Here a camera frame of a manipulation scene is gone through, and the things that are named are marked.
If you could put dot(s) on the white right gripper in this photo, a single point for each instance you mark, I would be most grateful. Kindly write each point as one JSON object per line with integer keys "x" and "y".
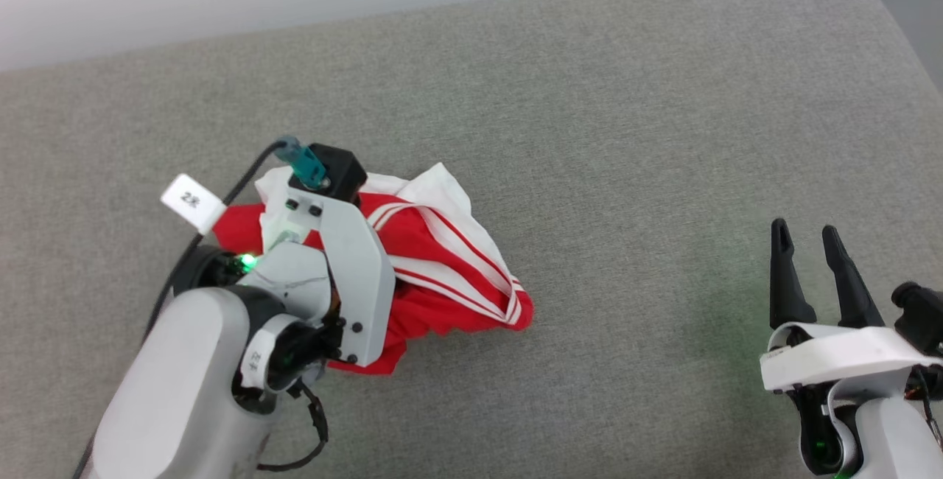
{"x": 832, "y": 357}

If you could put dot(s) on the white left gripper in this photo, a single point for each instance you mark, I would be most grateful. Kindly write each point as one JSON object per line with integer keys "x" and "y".
{"x": 361, "y": 280}

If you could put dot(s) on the red and white jersey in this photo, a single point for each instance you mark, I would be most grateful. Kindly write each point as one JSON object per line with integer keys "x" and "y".
{"x": 449, "y": 273}

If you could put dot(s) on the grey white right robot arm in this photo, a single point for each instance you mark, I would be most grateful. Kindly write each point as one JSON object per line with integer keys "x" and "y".
{"x": 891, "y": 435}

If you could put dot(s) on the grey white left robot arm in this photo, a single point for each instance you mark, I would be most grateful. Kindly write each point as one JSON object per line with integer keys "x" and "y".
{"x": 169, "y": 376}

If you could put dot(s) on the grey fabric sofa cushion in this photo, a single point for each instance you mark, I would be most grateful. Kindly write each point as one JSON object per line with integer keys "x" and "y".
{"x": 589, "y": 133}

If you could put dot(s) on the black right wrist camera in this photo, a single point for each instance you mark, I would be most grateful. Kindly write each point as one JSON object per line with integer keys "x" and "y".
{"x": 921, "y": 317}

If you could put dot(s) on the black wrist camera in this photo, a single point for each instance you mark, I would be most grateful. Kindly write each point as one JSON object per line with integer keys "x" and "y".
{"x": 339, "y": 166}
{"x": 921, "y": 317}

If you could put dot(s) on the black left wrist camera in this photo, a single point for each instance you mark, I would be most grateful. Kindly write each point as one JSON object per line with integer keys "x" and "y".
{"x": 339, "y": 166}

